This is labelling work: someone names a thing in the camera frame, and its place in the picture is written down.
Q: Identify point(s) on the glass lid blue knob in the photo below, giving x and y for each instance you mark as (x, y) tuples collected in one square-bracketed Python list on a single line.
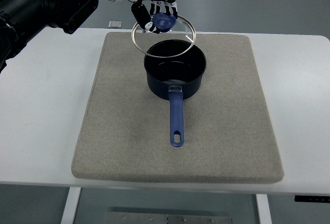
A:
[(176, 36)]

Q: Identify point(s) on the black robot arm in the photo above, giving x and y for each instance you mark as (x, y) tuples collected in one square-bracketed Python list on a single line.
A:
[(22, 20)]

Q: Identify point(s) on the small silver floor plate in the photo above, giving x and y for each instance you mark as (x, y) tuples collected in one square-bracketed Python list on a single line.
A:
[(115, 24)]

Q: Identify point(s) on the dark blue saucepan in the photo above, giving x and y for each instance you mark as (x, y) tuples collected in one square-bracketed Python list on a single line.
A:
[(176, 79)]

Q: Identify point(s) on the beige felt mat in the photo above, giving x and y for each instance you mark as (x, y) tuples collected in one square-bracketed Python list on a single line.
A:
[(137, 131)]

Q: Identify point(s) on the white table leg left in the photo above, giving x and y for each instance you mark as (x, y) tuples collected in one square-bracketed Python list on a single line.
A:
[(71, 205)]

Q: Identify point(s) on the white table leg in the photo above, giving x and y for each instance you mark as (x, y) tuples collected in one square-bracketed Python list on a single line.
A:
[(71, 205), (263, 209)]

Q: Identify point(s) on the white table leg right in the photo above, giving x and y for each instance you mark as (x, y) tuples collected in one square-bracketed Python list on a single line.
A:
[(263, 209)]

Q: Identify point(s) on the black table control panel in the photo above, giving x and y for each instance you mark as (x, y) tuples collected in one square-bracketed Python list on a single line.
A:
[(312, 199)]

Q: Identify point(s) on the metal table base plate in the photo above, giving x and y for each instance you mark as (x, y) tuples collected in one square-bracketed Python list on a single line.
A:
[(127, 217)]

